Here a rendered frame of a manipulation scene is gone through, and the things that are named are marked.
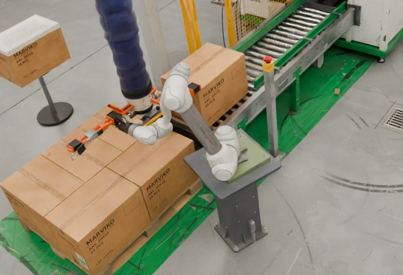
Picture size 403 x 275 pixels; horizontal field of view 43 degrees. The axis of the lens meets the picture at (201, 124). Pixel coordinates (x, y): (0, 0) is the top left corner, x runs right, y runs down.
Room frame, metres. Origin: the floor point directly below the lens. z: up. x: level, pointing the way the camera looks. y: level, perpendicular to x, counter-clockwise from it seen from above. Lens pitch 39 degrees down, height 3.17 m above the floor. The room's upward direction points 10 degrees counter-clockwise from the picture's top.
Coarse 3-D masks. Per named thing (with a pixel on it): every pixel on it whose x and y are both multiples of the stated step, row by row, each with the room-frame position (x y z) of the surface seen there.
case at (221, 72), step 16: (208, 48) 3.74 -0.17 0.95; (224, 48) 3.69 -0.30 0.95; (192, 64) 3.53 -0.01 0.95; (208, 64) 3.49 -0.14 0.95; (224, 64) 3.45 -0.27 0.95; (240, 64) 3.51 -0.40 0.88; (192, 80) 3.30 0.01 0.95; (208, 80) 3.26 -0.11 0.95; (224, 80) 3.36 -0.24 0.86; (240, 80) 3.50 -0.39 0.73; (192, 96) 3.20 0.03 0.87; (208, 96) 3.21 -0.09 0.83; (224, 96) 3.34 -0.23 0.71; (240, 96) 3.48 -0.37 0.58; (176, 112) 3.36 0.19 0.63; (208, 112) 3.19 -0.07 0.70; (224, 112) 3.32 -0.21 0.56
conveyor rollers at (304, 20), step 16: (288, 16) 4.81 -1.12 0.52; (304, 16) 4.70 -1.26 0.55; (320, 16) 4.65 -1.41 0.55; (272, 32) 4.53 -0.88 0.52; (288, 32) 4.51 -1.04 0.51; (304, 32) 4.38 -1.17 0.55; (320, 32) 4.34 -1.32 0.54; (256, 48) 4.26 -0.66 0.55; (272, 48) 4.22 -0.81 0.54; (288, 48) 4.19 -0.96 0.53
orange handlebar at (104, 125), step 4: (152, 88) 3.14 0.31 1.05; (152, 92) 3.10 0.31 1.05; (152, 100) 2.99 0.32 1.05; (156, 100) 2.98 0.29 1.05; (128, 104) 2.99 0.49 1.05; (124, 108) 2.96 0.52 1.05; (128, 108) 2.94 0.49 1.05; (132, 108) 2.96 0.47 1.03; (120, 112) 2.93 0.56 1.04; (124, 112) 2.91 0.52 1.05; (104, 120) 2.85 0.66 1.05; (108, 120) 2.85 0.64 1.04; (100, 124) 2.81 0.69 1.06; (104, 124) 2.80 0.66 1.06; (108, 124) 2.81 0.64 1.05; (96, 128) 2.78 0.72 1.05; (100, 128) 2.77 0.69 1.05; (104, 128) 2.78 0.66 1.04; (84, 136) 2.72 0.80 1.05; (80, 140) 2.69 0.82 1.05; (84, 140) 2.67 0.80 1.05; (88, 140) 2.68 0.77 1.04; (68, 148) 2.62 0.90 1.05
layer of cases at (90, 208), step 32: (32, 160) 3.18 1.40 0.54; (64, 160) 3.10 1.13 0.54; (96, 160) 3.04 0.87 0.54; (128, 160) 2.97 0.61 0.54; (160, 160) 2.90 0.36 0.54; (32, 192) 2.80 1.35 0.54; (64, 192) 2.74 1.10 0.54; (96, 192) 2.68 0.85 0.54; (128, 192) 2.62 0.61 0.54; (160, 192) 2.76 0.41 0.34; (32, 224) 2.76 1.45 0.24; (64, 224) 2.42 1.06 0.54; (96, 224) 2.37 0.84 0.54; (128, 224) 2.52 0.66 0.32; (96, 256) 2.29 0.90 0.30
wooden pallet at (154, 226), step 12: (192, 192) 2.97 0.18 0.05; (180, 204) 2.89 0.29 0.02; (168, 216) 2.79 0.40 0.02; (24, 228) 2.95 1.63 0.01; (156, 228) 2.67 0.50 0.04; (132, 240) 2.51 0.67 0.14; (144, 240) 2.59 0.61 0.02; (60, 252) 2.55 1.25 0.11; (120, 252) 2.42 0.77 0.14; (132, 252) 2.49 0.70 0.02; (108, 264) 2.33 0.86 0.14; (120, 264) 2.40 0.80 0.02
